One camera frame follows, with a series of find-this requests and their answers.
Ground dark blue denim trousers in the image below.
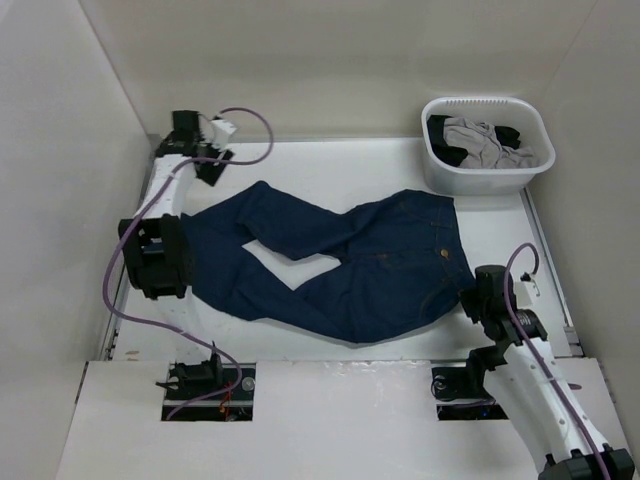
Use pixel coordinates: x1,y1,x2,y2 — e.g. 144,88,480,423
181,181,475,344

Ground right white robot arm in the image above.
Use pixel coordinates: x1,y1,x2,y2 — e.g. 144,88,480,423
461,265,636,479

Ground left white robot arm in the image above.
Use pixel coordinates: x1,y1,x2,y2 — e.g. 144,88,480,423
118,110,237,340

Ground black garment in basket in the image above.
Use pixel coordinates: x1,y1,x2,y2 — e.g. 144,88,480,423
426,115,522,169

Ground grey garment in basket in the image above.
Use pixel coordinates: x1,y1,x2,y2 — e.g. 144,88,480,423
443,117,540,170

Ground white plastic laundry basket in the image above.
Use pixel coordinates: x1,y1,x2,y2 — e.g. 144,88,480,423
421,97,556,195

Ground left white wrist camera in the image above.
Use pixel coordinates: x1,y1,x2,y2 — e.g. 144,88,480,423
209,116,238,150

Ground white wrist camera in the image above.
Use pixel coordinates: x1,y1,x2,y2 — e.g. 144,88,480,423
209,116,238,150
514,272,541,308

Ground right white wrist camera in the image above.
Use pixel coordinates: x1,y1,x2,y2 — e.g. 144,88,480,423
514,272,541,308

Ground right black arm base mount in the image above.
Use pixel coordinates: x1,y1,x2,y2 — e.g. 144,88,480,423
431,347,508,421

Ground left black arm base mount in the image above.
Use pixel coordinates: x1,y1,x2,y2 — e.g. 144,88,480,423
156,353,257,423

